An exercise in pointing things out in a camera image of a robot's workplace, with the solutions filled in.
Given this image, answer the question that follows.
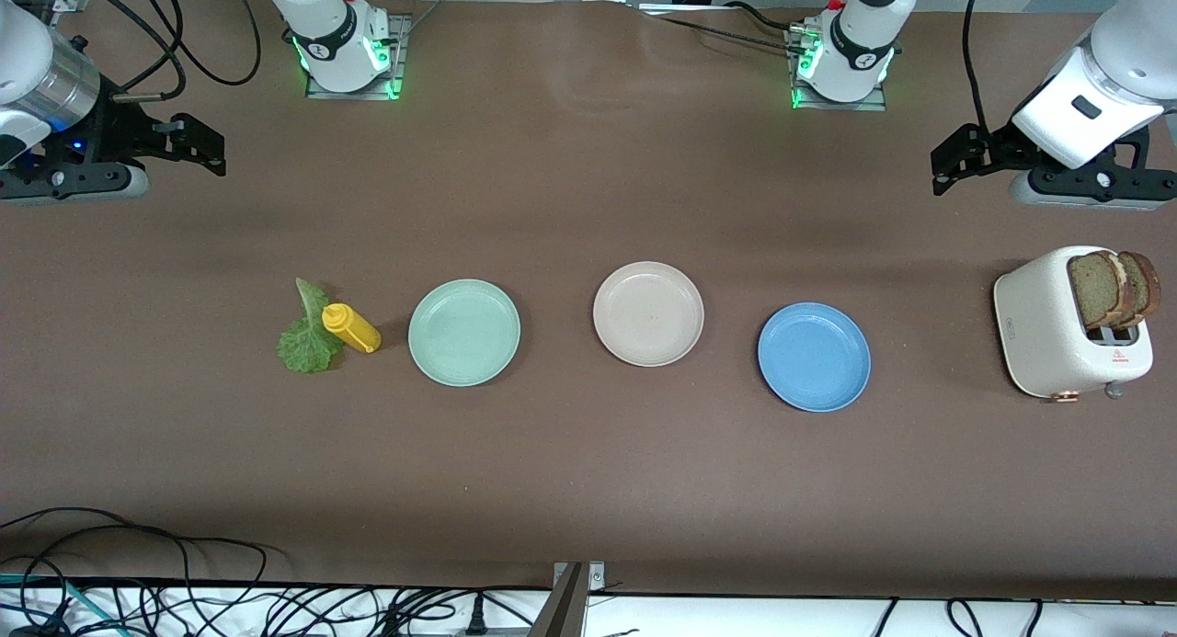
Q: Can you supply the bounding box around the brown bread slice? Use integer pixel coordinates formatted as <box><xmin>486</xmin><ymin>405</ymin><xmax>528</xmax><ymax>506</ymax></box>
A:
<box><xmin>1067</xmin><ymin>249</ymin><xmax>1127</xmax><ymax>332</ymax></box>
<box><xmin>1115</xmin><ymin>251</ymin><xmax>1162</xmax><ymax>328</ymax></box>

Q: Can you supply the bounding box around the green lettuce leaf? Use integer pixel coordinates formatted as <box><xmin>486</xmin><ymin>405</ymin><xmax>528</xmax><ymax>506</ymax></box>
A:
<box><xmin>276</xmin><ymin>277</ymin><xmax>346</xmax><ymax>374</ymax></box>

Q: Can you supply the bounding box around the yellow mustard squeeze bottle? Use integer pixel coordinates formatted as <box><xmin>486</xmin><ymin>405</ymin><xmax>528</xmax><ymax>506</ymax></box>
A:
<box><xmin>322</xmin><ymin>302</ymin><xmax>382</xmax><ymax>354</ymax></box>

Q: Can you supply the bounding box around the blue plate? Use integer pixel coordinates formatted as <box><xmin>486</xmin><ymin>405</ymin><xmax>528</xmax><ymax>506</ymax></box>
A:
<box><xmin>757</xmin><ymin>302</ymin><xmax>872</xmax><ymax>413</ymax></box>

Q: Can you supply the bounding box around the mint green plate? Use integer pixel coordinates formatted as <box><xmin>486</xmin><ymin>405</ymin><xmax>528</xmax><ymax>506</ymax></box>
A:
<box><xmin>407</xmin><ymin>279</ymin><xmax>521</xmax><ymax>388</ymax></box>

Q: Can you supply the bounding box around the beige plate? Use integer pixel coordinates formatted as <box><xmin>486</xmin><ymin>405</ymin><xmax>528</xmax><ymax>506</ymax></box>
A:
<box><xmin>592</xmin><ymin>261</ymin><xmax>705</xmax><ymax>368</ymax></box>

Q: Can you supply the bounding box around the white toaster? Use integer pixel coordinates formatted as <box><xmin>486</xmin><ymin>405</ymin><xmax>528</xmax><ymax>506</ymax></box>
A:
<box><xmin>993</xmin><ymin>245</ymin><xmax>1155</xmax><ymax>402</ymax></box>

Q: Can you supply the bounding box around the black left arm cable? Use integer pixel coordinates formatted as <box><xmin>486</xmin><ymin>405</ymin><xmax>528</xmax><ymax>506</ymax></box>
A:
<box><xmin>961</xmin><ymin>0</ymin><xmax>994</xmax><ymax>131</ymax></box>

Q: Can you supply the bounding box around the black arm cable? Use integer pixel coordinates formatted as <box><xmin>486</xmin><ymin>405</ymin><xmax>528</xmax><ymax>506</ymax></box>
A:
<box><xmin>110</xmin><ymin>0</ymin><xmax>263</xmax><ymax>100</ymax></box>
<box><xmin>961</xmin><ymin>0</ymin><xmax>994</xmax><ymax>131</ymax></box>

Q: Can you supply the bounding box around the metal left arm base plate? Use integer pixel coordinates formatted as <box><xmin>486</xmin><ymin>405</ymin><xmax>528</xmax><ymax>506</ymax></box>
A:
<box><xmin>787</xmin><ymin>23</ymin><xmax>889</xmax><ymax>112</ymax></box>

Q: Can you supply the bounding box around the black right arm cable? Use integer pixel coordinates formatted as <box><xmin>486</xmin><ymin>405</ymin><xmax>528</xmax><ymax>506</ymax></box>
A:
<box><xmin>110</xmin><ymin>0</ymin><xmax>263</xmax><ymax>100</ymax></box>

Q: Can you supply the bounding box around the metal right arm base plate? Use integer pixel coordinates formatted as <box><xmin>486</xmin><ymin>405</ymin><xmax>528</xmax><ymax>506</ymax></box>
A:
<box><xmin>305</xmin><ymin>12</ymin><xmax>412</xmax><ymax>102</ymax></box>

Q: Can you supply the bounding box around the thin black base cable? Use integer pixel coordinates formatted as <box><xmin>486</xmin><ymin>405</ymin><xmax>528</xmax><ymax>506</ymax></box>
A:
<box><xmin>644</xmin><ymin>1</ymin><xmax>810</xmax><ymax>54</ymax></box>

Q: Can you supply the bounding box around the black looped cable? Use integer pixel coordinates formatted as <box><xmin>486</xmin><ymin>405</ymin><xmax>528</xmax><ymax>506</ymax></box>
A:
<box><xmin>0</xmin><ymin>506</ymin><xmax>277</xmax><ymax>637</ymax></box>

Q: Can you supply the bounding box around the teal cable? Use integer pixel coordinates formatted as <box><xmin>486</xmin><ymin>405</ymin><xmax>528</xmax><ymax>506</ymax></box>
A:
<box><xmin>0</xmin><ymin>573</ymin><xmax>125</xmax><ymax>637</ymax></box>

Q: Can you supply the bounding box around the grey metal post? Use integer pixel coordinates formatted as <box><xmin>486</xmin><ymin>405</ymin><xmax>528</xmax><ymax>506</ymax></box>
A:
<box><xmin>529</xmin><ymin>561</ymin><xmax>608</xmax><ymax>637</ymax></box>

